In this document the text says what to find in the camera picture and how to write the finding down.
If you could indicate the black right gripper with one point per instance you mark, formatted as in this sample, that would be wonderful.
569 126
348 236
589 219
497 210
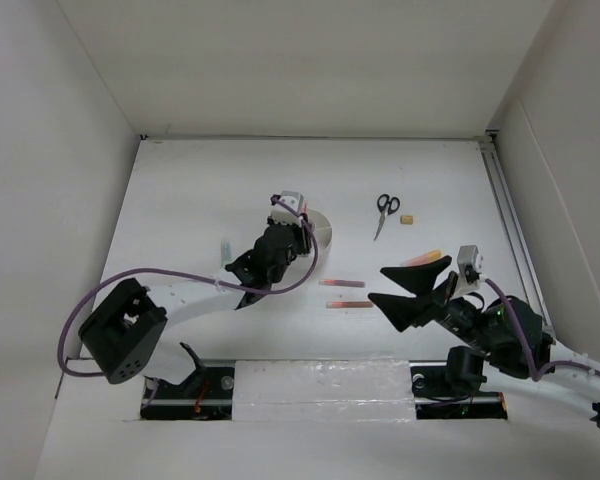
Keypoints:
413 311

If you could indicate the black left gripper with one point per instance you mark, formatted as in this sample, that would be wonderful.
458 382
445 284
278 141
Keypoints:
301 235

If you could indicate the orange highlighter marker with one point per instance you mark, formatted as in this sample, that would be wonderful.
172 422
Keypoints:
423 259

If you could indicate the purple capped pen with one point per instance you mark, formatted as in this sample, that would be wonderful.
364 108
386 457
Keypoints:
342 283

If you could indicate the brown capped pen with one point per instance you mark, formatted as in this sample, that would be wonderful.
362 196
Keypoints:
349 305

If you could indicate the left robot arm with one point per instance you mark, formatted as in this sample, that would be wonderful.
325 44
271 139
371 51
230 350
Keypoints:
123 333

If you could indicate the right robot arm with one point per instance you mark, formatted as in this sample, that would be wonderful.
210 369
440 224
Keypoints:
495 330

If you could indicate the white round divided organizer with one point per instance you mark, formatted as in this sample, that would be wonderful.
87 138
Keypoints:
322 229

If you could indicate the green highlighter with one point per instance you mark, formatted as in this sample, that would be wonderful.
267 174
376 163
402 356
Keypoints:
226 253

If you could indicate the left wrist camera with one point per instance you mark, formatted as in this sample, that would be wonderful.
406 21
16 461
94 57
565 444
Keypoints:
287 208

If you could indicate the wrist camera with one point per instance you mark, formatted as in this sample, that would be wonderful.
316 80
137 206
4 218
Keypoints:
470 268
287 208

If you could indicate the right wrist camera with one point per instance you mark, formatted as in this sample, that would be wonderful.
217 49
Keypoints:
470 268

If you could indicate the black handled scissors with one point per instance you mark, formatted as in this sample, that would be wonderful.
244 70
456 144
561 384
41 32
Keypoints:
386 205

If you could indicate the aluminium rail at right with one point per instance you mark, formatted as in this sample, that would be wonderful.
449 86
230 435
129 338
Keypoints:
512 227

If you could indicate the front mounting rail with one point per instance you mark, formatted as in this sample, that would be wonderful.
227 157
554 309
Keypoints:
377 390

